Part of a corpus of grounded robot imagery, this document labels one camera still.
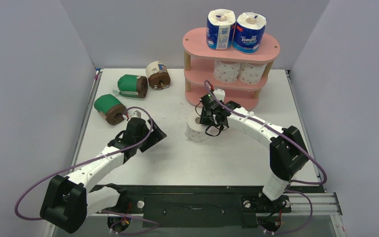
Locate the pink three-tier shelf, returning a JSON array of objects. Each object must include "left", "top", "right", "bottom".
[{"left": 183, "top": 28, "right": 280, "bottom": 110}]

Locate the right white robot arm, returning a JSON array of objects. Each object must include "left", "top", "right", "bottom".
[{"left": 200, "top": 94, "right": 308, "bottom": 211}]

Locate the blue paper roll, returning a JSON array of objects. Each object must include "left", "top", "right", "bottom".
[{"left": 206, "top": 9, "right": 236, "bottom": 50}]

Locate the green brown roll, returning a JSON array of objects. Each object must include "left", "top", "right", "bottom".
[
  {"left": 112, "top": 74, "right": 148, "bottom": 98},
  {"left": 94, "top": 94, "right": 126, "bottom": 125}
]

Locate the beige brown paper roll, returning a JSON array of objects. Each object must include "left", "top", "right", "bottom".
[{"left": 146, "top": 61, "right": 171, "bottom": 89}]

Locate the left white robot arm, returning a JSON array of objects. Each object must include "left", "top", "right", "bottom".
[{"left": 39, "top": 117, "right": 167, "bottom": 234}]

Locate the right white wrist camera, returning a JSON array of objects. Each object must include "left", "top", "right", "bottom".
[{"left": 209, "top": 89, "right": 226, "bottom": 103}]

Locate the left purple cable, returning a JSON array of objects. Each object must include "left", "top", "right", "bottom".
[{"left": 14, "top": 106, "right": 161, "bottom": 236}]

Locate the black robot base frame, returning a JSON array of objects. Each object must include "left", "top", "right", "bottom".
[{"left": 104, "top": 184, "right": 342, "bottom": 234}]

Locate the floral white paper roll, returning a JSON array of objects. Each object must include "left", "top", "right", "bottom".
[{"left": 213, "top": 60, "right": 241, "bottom": 83}]

